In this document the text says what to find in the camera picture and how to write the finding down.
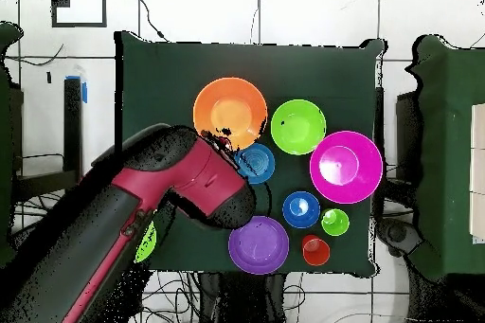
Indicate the orange plastic bowl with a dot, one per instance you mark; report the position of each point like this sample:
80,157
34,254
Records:
231,107

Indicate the pink plastic bowl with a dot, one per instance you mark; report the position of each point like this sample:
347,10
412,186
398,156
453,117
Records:
345,167

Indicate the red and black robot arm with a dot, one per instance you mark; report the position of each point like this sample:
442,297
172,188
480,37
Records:
94,217

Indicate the light blue plastic bowl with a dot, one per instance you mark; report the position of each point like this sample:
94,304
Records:
259,162

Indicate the green plastic bowl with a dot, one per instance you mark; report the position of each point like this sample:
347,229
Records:
298,127
147,243

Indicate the dark blue plastic bowl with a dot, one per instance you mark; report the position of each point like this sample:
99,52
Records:
301,209

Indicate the purple plastic bowl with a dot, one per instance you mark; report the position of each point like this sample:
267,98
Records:
261,249

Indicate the green plastic cup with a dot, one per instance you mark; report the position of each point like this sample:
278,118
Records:
335,222

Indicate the dark green table cloth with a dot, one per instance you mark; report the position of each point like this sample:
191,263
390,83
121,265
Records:
159,84

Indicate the orange plastic cup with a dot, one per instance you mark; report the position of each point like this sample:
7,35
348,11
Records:
315,251

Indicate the green cloth side table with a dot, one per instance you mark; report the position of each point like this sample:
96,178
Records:
443,148
4,148

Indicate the beige boxes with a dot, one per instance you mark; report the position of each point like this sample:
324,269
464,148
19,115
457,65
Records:
478,171

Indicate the black pedestal leg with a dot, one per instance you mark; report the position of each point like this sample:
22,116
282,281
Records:
399,236

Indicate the black upright post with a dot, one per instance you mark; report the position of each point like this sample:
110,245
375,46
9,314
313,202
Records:
72,122

